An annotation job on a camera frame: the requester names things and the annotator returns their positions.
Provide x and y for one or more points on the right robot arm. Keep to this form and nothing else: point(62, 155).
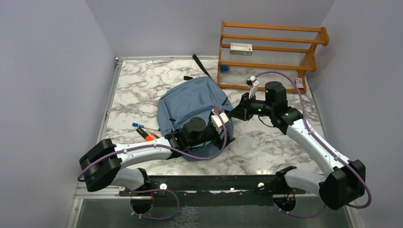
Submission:
point(342, 180)

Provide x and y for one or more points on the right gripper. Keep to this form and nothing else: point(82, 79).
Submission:
point(237, 112)

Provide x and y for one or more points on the small red white box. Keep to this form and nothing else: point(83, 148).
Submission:
point(299, 83)

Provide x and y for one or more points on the blue capped pen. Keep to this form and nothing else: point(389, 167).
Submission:
point(146, 127)

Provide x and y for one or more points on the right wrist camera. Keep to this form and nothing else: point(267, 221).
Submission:
point(253, 85)

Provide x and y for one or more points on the white box on shelf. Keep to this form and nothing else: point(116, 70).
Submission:
point(241, 49)

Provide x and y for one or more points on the orange black highlighter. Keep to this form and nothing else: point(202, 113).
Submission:
point(144, 134)

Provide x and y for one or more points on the blue student backpack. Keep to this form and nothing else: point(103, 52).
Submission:
point(195, 97)

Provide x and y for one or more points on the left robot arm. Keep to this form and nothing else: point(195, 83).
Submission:
point(108, 164)

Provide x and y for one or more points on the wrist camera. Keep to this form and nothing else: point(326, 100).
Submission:
point(219, 119)
point(253, 85)

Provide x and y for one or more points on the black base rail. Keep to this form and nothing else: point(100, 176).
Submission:
point(146, 191)

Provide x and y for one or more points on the wooden shelf rack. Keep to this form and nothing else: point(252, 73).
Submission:
point(286, 52)

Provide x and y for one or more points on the small blue object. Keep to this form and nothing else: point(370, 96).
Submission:
point(224, 68)

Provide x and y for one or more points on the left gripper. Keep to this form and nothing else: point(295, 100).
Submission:
point(218, 142)

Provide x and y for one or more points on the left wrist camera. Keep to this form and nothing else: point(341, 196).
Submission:
point(219, 119)

